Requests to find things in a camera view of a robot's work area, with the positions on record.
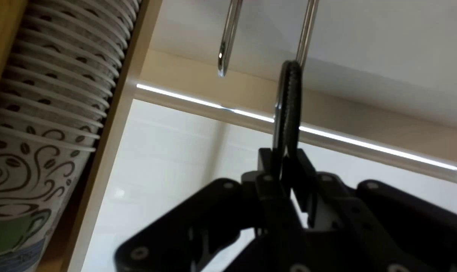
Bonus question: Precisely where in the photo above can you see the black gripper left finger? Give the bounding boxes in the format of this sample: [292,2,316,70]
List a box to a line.
[112,147,309,272]

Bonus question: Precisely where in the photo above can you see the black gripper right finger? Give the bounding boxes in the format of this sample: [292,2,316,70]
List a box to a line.
[290,147,457,272]

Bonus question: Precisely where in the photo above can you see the black plastic tweezers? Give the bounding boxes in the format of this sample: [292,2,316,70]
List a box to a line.
[271,59,304,203]

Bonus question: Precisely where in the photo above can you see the white window blind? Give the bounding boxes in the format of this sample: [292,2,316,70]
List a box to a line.
[81,97,457,272]

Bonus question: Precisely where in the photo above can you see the stack of patterned paper cups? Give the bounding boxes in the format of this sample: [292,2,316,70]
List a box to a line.
[0,0,143,272]

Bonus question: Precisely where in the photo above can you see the metal wire stand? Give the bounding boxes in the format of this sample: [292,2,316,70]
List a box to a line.
[215,0,321,80]

